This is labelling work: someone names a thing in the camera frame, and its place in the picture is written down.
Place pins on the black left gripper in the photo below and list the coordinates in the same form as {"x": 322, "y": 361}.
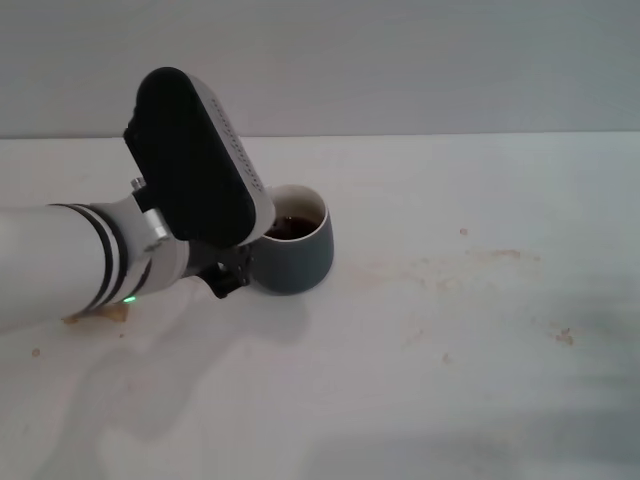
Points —
{"x": 225, "y": 270}

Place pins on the grey ceramic coffee cup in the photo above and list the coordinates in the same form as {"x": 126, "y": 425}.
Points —
{"x": 300, "y": 265}

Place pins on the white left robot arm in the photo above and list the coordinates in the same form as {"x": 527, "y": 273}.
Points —
{"x": 65, "y": 260}

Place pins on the light wooden notched block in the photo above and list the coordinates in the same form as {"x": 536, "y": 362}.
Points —
{"x": 117, "y": 314}

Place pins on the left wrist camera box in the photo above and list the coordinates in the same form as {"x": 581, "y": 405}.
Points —
{"x": 190, "y": 160}

